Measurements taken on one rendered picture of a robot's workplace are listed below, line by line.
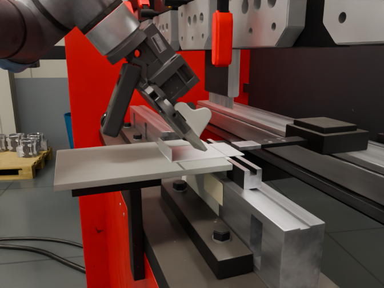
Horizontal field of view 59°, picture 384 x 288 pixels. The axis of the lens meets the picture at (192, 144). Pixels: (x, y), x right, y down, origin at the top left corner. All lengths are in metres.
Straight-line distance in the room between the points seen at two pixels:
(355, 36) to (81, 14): 0.35
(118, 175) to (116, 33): 0.20
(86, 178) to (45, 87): 3.94
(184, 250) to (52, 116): 3.99
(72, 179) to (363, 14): 0.39
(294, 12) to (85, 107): 1.14
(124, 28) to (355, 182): 0.48
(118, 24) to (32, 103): 4.00
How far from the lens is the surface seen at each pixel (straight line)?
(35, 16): 0.52
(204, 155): 0.57
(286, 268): 0.45
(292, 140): 0.69
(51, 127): 4.49
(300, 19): 0.37
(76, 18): 0.52
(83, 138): 1.44
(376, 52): 1.02
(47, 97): 4.43
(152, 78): 0.52
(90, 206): 1.53
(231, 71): 0.56
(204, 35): 0.55
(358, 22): 0.29
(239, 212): 0.51
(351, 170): 0.70
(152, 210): 0.68
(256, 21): 0.41
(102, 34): 0.51
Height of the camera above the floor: 1.17
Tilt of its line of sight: 15 degrees down
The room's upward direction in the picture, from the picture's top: straight up
